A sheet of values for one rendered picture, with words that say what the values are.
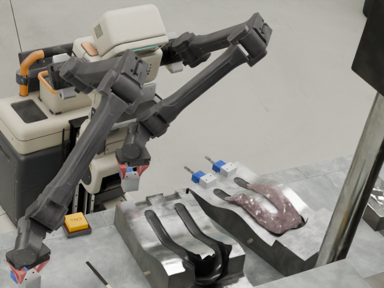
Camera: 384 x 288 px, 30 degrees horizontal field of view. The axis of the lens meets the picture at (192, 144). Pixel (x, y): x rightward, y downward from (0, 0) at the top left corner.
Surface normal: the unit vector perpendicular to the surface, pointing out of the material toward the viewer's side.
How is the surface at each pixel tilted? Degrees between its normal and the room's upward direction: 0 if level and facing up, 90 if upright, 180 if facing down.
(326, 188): 0
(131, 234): 90
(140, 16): 42
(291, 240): 0
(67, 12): 0
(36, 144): 90
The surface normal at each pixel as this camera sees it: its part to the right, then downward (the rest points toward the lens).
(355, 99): 0.15, -0.80
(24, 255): 0.07, 0.59
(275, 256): -0.69, 0.33
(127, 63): 0.66, -0.30
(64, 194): 0.51, 0.07
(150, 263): -0.87, 0.17
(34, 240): 0.70, -0.55
